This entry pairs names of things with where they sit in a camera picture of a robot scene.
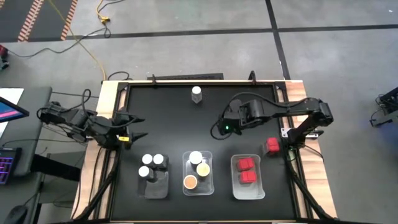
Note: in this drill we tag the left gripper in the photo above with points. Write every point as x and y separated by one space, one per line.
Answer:
124 124

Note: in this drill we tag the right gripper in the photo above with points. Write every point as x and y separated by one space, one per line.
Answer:
231 123

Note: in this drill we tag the white cap spice jar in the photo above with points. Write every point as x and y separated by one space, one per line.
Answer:
196 90
158 159
144 171
147 159

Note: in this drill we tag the gold lid nori jar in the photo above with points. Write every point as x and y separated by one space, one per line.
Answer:
195 157

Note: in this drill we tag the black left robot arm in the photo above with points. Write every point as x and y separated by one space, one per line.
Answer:
77 119

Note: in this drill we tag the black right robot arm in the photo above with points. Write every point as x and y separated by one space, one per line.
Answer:
295 107

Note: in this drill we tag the black table mat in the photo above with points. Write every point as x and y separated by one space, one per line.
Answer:
174 124

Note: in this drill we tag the black table clamp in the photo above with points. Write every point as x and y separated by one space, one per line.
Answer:
252 77
152 79

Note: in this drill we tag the smoky clear plastic bin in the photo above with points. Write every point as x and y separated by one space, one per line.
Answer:
157 189

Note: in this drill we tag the white plastic bin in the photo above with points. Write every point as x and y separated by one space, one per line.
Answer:
248 193

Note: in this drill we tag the black flat beam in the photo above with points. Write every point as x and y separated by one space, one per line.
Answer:
56 168

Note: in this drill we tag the grey desk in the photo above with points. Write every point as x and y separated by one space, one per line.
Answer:
38 93

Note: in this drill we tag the monitor with pink screen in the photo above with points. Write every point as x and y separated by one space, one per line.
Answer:
11 111

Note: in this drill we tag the white paper sheet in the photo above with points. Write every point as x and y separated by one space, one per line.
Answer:
12 93

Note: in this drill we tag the backlit keyboard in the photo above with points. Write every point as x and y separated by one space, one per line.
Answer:
9 165

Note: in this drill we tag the black mat orange stripes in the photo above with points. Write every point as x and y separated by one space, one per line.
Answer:
53 15

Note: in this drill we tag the black computer mouse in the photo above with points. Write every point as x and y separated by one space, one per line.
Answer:
14 215

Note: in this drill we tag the red black device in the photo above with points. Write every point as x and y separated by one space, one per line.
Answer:
3 51

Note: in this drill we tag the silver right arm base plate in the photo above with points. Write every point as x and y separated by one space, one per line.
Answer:
286 132

